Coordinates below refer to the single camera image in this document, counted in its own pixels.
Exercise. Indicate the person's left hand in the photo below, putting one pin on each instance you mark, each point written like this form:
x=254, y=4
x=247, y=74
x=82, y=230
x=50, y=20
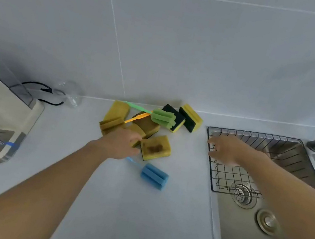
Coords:
x=114, y=145

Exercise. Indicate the person's right hand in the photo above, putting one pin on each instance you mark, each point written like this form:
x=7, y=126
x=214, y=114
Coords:
x=231, y=150

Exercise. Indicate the person's right thumb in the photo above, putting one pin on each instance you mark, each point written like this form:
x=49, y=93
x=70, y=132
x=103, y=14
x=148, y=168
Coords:
x=215, y=154

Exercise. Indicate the person's left fingers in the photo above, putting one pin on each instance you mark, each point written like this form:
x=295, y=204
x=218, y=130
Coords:
x=134, y=138

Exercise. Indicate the yellow dish sponge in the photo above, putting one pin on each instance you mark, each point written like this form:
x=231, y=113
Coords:
x=138, y=139

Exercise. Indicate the person's left forearm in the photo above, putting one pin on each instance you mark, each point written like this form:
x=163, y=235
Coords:
x=29, y=193

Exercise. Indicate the person's right forearm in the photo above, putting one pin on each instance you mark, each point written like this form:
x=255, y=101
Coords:
x=291, y=198

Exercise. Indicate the pile of yellow scouring sponges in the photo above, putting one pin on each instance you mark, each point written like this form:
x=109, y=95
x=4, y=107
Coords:
x=155, y=149

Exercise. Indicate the green sponge bottle brush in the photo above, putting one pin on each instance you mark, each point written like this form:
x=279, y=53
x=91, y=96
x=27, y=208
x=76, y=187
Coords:
x=162, y=118

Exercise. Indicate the blue sponge bottle brush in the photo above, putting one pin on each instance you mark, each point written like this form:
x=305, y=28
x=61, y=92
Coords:
x=154, y=176

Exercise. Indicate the metal sink drain strainer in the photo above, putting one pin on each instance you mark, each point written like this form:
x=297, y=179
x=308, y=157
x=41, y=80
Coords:
x=242, y=194

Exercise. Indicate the clear glass cup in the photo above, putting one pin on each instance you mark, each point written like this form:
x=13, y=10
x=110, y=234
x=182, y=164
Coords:
x=70, y=95

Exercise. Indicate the round metal sink stopper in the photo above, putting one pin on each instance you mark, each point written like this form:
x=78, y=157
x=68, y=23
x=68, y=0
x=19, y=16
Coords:
x=268, y=222

